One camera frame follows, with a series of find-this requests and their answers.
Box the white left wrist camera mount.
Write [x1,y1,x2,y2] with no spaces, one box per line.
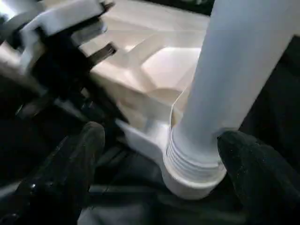
[20,0,109,68]

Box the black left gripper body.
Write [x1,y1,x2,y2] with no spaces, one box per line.
[30,20,96,100]

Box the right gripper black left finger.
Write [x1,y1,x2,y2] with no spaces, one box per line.
[14,121,106,225]

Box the black work mat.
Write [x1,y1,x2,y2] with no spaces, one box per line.
[0,0,300,225]

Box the white plastic table leg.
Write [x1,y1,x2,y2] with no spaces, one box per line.
[163,0,300,187]

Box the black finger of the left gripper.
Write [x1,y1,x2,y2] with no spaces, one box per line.
[78,76,131,125]
[89,41,118,69]

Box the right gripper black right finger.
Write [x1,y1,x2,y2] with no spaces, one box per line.
[217,130,300,225]

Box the white plastic table top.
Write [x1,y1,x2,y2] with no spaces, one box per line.
[77,0,229,202]

